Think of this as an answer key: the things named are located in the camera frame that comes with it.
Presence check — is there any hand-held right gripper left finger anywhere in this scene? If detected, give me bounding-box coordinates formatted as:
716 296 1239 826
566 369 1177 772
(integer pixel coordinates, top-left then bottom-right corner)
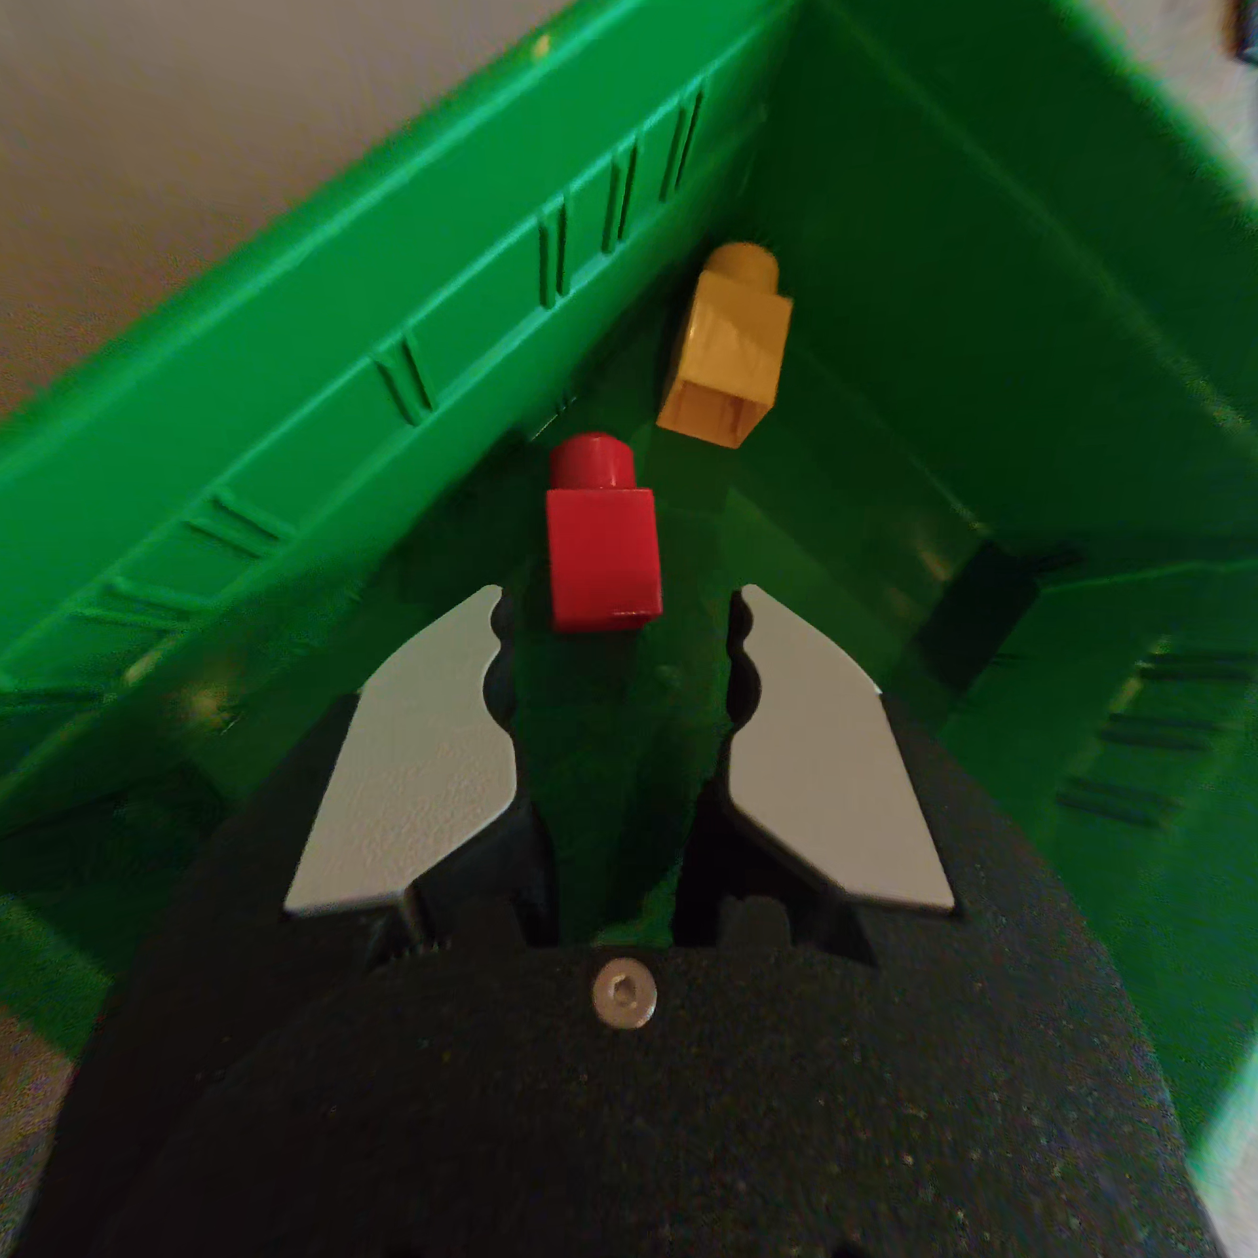
283 585 536 920

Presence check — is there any yellow toy block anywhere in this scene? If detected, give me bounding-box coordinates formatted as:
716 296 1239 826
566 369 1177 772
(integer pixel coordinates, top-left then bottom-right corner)
655 243 794 452

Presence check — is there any green plastic bin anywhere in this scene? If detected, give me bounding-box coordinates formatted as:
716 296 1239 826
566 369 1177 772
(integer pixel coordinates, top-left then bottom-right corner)
0 0 1258 1133

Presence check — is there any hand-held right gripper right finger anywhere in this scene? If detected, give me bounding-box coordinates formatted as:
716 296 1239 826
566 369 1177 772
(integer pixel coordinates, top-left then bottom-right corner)
722 585 957 916

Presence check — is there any red toy block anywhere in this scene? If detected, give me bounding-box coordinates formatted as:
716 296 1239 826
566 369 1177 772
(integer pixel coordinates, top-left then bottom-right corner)
545 434 664 634

